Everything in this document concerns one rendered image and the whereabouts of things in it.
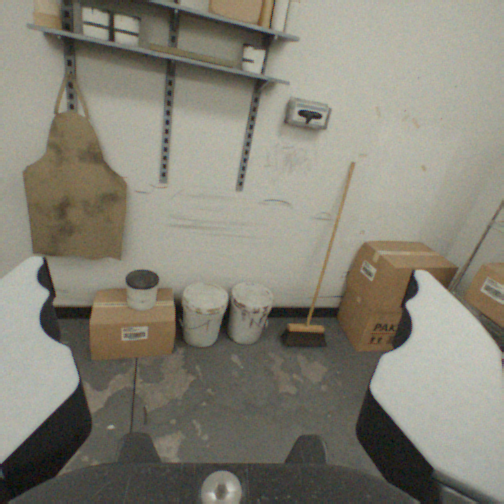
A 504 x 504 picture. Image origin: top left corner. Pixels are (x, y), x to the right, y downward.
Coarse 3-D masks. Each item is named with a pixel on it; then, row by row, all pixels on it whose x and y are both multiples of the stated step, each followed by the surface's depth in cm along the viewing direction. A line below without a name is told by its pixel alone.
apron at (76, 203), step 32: (64, 128) 173; (64, 160) 181; (96, 160) 185; (32, 192) 184; (64, 192) 188; (96, 192) 191; (32, 224) 193; (64, 224) 196; (96, 224) 199; (96, 256) 209
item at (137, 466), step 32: (128, 448) 6; (320, 448) 6; (64, 480) 5; (96, 480) 5; (128, 480) 5; (160, 480) 5; (192, 480) 5; (224, 480) 5; (256, 480) 5; (288, 480) 5; (320, 480) 5; (352, 480) 5
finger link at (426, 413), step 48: (432, 288) 11; (432, 336) 9; (480, 336) 9; (384, 384) 7; (432, 384) 7; (480, 384) 7; (384, 432) 7; (432, 432) 6; (480, 432) 6; (480, 480) 6
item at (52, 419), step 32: (0, 288) 9; (32, 288) 10; (0, 320) 8; (32, 320) 8; (0, 352) 7; (32, 352) 7; (64, 352) 8; (0, 384) 7; (32, 384) 7; (64, 384) 7; (0, 416) 6; (32, 416) 6; (64, 416) 6; (0, 448) 6; (32, 448) 6; (64, 448) 7; (32, 480) 6
